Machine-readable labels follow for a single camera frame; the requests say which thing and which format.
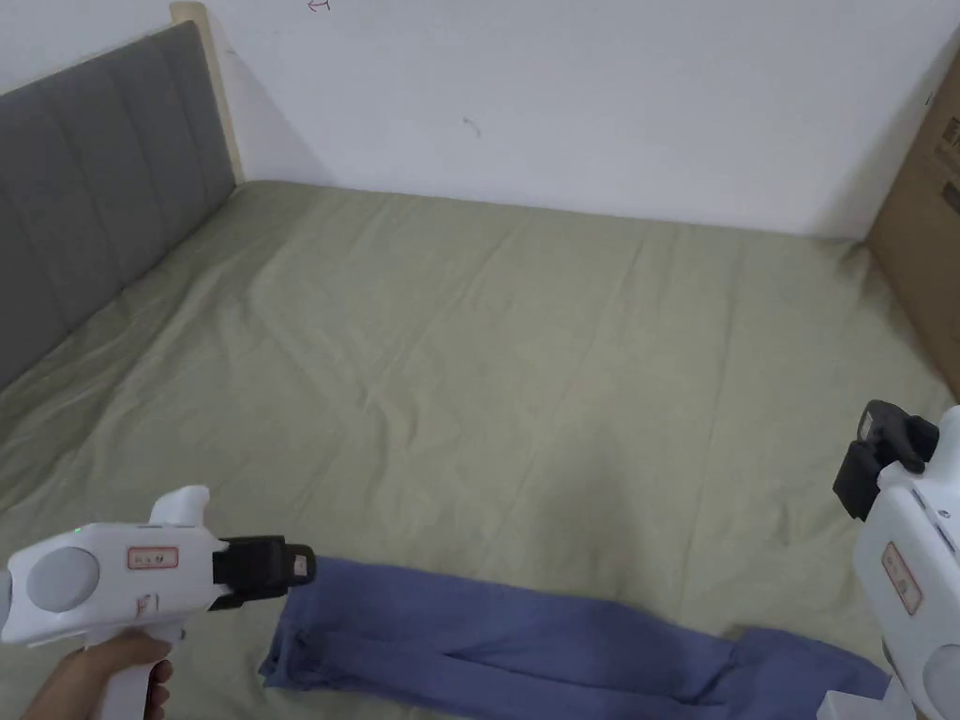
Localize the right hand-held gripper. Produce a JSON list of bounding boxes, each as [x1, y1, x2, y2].
[[818, 399, 960, 720]]

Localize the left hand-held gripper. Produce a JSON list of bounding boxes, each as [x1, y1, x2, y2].
[[0, 485, 319, 720]]

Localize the person's left hand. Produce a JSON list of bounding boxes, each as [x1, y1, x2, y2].
[[13, 625, 175, 720]]

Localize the brown cardboard carton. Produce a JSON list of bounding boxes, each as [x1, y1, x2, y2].
[[864, 22, 960, 400]]

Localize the blue garment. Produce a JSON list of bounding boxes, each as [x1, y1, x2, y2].
[[258, 554, 895, 711]]

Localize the bed with pale green sheet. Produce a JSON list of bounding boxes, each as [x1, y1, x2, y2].
[[0, 178, 960, 720]]

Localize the grey padded headboard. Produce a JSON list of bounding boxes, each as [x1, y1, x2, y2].
[[0, 1, 248, 391]]

